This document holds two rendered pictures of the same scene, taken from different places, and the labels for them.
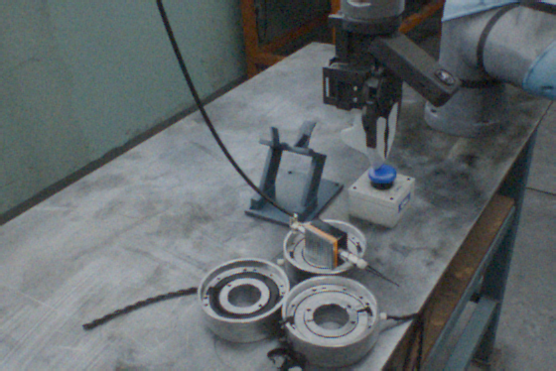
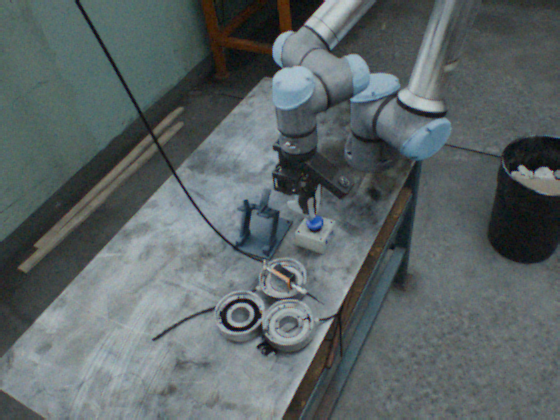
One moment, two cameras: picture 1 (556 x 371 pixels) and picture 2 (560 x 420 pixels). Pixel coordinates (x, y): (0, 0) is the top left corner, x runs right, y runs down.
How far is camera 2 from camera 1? 0.42 m
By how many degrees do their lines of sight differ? 14
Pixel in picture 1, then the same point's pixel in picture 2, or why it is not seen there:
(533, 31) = (403, 122)
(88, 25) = (79, 44)
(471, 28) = (367, 110)
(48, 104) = (59, 115)
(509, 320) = (418, 252)
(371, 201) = (309, 240)
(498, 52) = (384, 130)
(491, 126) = (387, 164)
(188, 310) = (209, 323)
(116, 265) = (161, 295)
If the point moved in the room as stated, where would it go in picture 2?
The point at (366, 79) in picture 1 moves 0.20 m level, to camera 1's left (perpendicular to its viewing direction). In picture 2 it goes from (299, 181) to (202, 199)
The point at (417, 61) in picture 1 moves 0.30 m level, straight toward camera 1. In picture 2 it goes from (327, 173) to (317, 303)
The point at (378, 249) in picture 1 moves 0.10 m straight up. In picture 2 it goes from (315, 270) to (312, 242)
